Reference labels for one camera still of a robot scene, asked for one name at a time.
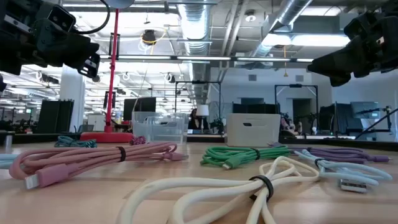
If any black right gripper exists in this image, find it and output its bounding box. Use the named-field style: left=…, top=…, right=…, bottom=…
left=307, top=6, right=398, bottom=88

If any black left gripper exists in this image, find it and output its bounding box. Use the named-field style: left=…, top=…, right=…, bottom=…
left=0, top=14, right=101, bottom=78

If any purple USB cable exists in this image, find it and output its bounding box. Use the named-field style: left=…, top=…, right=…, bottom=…
left=269, top=141, right=393, bottom=165

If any teal braided USB cable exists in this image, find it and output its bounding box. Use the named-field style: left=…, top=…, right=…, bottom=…
left=54, top=135, right=98, bottom=149

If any magenta braided USB cable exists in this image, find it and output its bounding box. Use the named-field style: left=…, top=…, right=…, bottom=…
left=129, top=136, right=147, bottom=146

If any light blue USB cable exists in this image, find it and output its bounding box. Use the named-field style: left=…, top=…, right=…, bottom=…
left=294, top=149, right=393, bottom=194
left=0, top=154, right=19, bottom=170

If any pink USB cable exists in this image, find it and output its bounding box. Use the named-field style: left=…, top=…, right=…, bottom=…
left=8, top=141, right=189, bottom=190

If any green USB cable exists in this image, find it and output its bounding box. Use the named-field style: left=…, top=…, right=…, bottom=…
left=200, top=145, right=292, bottom=170

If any cream white USB cable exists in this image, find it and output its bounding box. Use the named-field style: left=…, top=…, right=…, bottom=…
left=116, top=156, right=321, bottom=224

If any black partition panel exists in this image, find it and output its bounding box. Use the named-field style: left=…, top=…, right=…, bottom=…
left=36, top=99, right=75, bottom=134

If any black computer monitor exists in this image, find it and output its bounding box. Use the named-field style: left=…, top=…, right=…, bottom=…
left=123, top=97, right=157, bottom=121

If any red desk lamp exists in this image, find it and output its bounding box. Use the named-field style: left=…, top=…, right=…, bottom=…
left=80, top=0, right=135, bottom=143

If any clear plastic bin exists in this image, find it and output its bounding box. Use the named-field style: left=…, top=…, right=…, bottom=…
left=131, top=111, right=189, bottom=146

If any white plastic bin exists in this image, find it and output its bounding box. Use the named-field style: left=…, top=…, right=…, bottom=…
left=226, top=113, right=281, bottom=147

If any long ceiling light strip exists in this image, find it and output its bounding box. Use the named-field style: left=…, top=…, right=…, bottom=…
left=99, top=55, right=315, bottom=63

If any person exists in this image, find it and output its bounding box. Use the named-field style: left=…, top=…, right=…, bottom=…
left=188, top=108, right=210, bottom=131

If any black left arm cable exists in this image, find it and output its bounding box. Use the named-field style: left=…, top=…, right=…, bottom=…
left=74, top=0, right=111, bottom=35

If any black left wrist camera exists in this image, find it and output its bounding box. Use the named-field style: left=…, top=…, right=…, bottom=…
left=46, top=4, right=77, bottom=32

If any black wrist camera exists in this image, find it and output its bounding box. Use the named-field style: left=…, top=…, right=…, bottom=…
left=46, top=4, right=77, bottom=32
left=343, top=11, right=376, bottom=40

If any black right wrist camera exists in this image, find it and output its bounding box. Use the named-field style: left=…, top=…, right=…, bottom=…
left=343, top=11, right=376, bottom=40

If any black gantry frame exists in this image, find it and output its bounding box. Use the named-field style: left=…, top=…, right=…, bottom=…
left=174, top=80, right=222, bottom=121
left=274, top=83, right=320, bottom=134

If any silver smooth ventilation duct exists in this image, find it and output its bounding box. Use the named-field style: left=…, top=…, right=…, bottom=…
left=248, top=0, right=313, bottom=58

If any silver metal post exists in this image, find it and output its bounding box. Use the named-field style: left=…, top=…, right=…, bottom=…
left=2, top=132, right=15, bottom=153

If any silver ribbed ventilation duct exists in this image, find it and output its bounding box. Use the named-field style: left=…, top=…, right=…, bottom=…
left=177, top=0, right=212, bottom=103

